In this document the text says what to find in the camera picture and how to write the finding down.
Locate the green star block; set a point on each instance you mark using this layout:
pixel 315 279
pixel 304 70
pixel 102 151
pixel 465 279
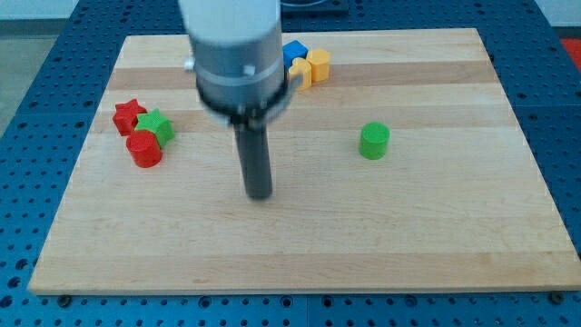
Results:
pixel 158 124

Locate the yellow heart block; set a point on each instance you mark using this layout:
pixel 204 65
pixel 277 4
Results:
pixel 301 69

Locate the blue cube block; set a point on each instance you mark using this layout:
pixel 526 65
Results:
pixel 292 50

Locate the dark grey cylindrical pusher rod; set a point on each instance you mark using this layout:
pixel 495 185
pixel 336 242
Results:
pixel 253 151

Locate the wooden board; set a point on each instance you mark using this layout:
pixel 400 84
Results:
pixel 457 204

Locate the red star block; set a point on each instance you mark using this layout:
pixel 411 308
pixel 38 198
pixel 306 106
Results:
pixel 125 116

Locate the red cylinder block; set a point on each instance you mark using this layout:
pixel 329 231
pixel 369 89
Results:
pixel 144 148

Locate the green cylinder block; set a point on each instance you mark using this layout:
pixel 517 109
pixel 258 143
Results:
pixel 374 140

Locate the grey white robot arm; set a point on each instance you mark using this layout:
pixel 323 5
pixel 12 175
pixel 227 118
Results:
pixel 240 75

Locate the yellow hexagon block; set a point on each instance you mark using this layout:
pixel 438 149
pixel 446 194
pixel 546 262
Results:
pixel 319 60

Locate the red object at right edge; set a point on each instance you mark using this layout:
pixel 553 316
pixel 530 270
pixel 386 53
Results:
pixel 573 48

